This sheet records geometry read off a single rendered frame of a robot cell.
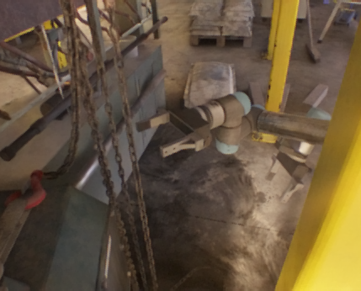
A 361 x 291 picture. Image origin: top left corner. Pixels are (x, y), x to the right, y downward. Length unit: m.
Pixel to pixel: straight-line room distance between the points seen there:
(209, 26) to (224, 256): 3.19
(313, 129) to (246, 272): 0.82
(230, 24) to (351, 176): 3.84
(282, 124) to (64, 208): 0.65
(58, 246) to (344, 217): 0.46
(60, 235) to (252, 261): 1.10
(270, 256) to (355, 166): 1.32
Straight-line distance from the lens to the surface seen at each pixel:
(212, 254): 1.53
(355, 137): 0.26
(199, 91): 2.40
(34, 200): 0.64
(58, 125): 1.41
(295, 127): 0.93
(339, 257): 0.36
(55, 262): 0.58
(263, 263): 1.54
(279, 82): 2.08
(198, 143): 0.73
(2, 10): 1.10
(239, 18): 4.07
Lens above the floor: 1.28
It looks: 37 degrees down
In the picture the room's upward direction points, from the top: 2 degrees counter-clockwise
